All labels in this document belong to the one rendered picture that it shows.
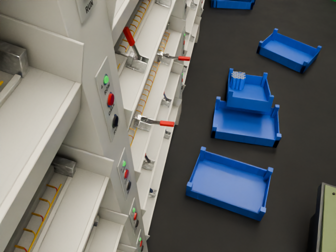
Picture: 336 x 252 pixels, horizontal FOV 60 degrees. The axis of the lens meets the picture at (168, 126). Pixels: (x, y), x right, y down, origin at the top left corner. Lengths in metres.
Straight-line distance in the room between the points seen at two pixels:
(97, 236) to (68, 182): 0.20
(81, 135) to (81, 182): 0.09
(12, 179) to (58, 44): 0.12
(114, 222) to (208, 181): 0.69
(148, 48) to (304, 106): 1.14
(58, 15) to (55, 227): 0.27
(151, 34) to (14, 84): 0.46
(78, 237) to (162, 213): 0.78
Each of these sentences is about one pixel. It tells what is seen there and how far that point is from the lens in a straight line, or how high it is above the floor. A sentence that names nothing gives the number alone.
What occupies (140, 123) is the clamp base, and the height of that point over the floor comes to 0.53.
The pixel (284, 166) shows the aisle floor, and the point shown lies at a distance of 1.37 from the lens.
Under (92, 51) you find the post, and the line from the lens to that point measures 0.33.
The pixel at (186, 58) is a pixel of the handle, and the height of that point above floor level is 0.54.
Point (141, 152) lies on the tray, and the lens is 0.70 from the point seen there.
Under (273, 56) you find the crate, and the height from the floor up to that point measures 0.03.
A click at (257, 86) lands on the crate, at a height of 0.01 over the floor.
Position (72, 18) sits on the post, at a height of 0.94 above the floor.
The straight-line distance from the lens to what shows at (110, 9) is 0.37.
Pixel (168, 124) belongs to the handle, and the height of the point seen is 0.54.
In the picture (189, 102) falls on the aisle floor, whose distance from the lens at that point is 1.52.
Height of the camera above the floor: 1.08
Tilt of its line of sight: 50 degrees down
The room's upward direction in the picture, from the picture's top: straight up
